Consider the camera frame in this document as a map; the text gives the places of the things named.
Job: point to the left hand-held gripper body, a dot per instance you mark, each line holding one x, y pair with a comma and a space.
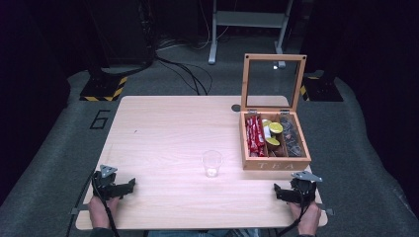
105, 184

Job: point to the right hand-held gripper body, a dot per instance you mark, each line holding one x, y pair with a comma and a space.
304, 189

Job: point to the person's left hand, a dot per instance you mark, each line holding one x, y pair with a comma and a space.
101, 209

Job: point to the person's right hand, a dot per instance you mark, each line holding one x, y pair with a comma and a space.
309, 219

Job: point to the wooden box with lid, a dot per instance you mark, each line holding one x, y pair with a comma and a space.
276, 138

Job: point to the row of dark tea bags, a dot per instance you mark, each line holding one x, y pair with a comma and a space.
292, 136

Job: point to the white capsule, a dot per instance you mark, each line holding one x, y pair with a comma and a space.
267, 132

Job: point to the row of red packets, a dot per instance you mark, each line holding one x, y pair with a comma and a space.
255, 135

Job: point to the large yellow lid capsule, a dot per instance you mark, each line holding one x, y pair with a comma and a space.
275, 127

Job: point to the small yellow lid capsule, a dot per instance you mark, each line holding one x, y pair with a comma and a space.
266, 122

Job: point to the clear plastic cup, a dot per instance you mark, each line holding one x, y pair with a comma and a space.
212, 164

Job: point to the black yellow striped stand base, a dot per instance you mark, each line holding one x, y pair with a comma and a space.
321, 87
104, 89

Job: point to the black cabinet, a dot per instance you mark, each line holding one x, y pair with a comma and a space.
118, 29

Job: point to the grey table bracket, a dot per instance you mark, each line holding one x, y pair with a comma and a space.
79, 209
326, 209

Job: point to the grey metal stand frame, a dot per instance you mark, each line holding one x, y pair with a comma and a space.
248, 19

